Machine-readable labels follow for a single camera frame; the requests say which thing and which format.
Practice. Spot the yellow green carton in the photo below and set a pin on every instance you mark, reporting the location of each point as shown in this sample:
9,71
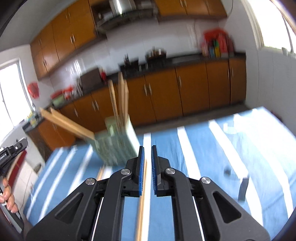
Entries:
215,50

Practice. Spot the black wok with lid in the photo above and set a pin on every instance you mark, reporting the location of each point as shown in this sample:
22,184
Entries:
157,55

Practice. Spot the yellow detergent bottle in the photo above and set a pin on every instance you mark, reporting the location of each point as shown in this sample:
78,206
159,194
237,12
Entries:
32,118

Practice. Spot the white cup on sill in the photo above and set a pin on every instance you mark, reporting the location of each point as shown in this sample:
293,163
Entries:
285,50

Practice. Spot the steel range hood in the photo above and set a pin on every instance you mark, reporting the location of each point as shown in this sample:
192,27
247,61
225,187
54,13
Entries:
120,14

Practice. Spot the green plastic basin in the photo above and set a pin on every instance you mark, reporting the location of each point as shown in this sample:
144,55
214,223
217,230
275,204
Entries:
58,101

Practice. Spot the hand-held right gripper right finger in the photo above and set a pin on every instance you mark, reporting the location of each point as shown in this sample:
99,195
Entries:
154,172

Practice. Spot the black kitchen countertop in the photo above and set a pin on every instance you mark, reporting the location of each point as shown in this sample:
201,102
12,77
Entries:
185,60

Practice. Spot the open black wok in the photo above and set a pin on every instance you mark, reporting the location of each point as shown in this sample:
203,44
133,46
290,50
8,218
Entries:
130,63

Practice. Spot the red and white cabinet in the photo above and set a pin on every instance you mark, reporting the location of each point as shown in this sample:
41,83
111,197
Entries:
23,176

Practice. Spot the dark cutting board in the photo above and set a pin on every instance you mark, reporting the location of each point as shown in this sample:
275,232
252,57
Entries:
91,79

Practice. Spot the large red oil bottle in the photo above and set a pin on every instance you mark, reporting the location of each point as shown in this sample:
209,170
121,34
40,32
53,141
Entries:
221,46

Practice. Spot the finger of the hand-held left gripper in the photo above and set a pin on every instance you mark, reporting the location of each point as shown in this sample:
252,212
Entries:
18,147

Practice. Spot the small red bottle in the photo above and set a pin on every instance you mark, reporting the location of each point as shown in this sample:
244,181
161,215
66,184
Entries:
103,75

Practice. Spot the blue striped tablecloth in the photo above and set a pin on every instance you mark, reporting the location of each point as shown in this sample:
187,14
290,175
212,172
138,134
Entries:
208,162

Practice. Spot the green perforated utensil holder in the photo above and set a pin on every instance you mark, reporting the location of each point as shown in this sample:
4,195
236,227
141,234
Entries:
115,148

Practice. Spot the pile of wooden chopsticks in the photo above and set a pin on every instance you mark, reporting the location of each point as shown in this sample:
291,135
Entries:
69,126

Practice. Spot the person's left hand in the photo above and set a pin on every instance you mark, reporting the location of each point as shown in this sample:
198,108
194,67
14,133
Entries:
9,197

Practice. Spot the long wooden upper cabinet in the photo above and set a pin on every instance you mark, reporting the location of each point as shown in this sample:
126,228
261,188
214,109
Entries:
57,39

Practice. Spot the red bag on wall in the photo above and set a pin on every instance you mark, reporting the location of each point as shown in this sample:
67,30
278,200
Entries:
33,90

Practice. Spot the dark red bottle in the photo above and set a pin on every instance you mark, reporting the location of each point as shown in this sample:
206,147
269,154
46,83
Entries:
231,47

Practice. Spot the red plastic basin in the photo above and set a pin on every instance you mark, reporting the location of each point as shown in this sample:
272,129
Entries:
57,94

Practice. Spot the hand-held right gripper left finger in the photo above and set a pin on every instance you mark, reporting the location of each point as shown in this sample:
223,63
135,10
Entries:
141,172

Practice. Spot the red and white packet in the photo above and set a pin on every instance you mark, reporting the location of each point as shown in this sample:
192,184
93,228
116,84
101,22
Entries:
68,90

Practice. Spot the small labelled sauce bottle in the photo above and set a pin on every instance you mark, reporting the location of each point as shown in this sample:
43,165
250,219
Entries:
204,49

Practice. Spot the small kitchen window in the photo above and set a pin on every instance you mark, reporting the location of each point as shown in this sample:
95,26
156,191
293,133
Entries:
11,99

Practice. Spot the short wooden upper cabinet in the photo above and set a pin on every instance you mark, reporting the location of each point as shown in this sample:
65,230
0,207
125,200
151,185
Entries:
185,7

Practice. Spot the wooden lower cabinet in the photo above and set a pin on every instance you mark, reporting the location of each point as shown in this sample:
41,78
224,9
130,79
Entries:
196,89

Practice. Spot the red plastic bag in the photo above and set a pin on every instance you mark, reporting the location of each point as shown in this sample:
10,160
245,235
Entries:
214,34

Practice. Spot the large kitchen window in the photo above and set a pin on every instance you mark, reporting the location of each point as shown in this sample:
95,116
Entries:
275,25

